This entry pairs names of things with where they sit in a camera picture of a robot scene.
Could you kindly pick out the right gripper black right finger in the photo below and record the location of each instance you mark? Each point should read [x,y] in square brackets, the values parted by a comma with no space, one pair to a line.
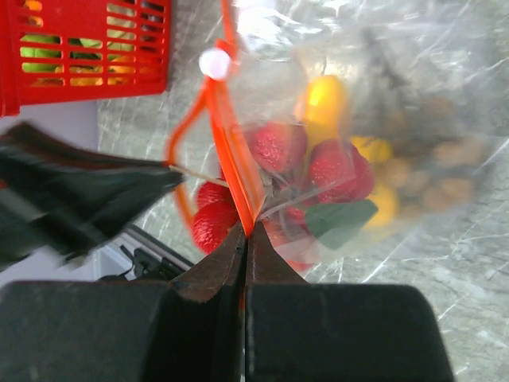
[299,331]

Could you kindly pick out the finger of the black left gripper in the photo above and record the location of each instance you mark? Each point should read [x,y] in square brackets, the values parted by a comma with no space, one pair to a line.
[68,199]

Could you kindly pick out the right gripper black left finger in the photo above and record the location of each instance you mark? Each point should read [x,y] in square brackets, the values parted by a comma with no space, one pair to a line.
[186,329]

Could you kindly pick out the red lychee bunch toy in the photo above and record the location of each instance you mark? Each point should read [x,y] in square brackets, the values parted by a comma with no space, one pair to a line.
[316,190]

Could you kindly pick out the yellow bell pepper toy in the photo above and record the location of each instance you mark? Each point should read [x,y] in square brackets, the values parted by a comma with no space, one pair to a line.
[378,152]

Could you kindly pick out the clear zip bag orange zipper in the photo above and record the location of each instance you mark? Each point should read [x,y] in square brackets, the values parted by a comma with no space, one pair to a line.
[271,50]

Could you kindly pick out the brown longan bunch toy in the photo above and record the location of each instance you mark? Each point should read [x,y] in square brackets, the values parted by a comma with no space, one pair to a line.
[436,158]

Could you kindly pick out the orange mango toy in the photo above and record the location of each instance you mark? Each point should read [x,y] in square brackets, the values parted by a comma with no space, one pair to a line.
[324,109]

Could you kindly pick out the red plastic basket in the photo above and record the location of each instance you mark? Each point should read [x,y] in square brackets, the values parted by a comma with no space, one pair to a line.
[68,51]

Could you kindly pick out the green fruit toy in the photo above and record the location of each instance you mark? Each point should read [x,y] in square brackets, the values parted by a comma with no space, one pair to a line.
[38,59]

